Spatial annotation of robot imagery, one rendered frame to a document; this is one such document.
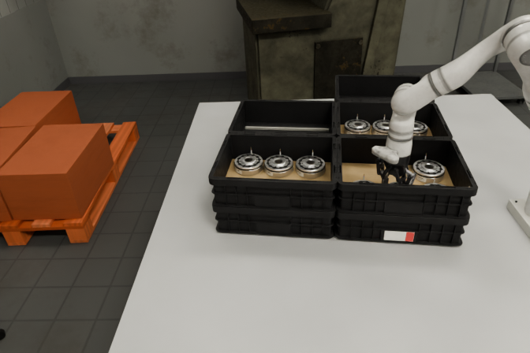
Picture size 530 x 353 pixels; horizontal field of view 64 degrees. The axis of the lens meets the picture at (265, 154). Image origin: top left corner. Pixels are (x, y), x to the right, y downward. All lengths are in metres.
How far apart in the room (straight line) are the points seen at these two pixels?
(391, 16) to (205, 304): 2.63
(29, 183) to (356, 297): 1.89
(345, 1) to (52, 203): 2.30
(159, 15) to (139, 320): 3.67
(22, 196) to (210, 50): 2.59
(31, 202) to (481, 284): 2.22
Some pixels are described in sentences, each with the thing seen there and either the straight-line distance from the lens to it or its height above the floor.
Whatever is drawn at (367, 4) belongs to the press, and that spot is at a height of 0.98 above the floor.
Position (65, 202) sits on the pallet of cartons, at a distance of 2.60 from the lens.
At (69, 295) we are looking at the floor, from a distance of 2.44.
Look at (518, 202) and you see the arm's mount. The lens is 1.69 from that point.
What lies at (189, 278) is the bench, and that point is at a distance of 1.34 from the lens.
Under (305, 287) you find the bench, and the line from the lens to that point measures 1.28.
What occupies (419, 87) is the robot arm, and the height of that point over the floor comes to 1.22.
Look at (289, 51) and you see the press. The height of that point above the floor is 0.69.
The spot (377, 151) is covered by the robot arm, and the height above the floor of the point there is 1.01.
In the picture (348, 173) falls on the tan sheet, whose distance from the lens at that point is 1.50.
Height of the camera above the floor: 1.67
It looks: 31 degrees down
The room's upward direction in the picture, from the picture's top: 3 degrees counter-clockwise
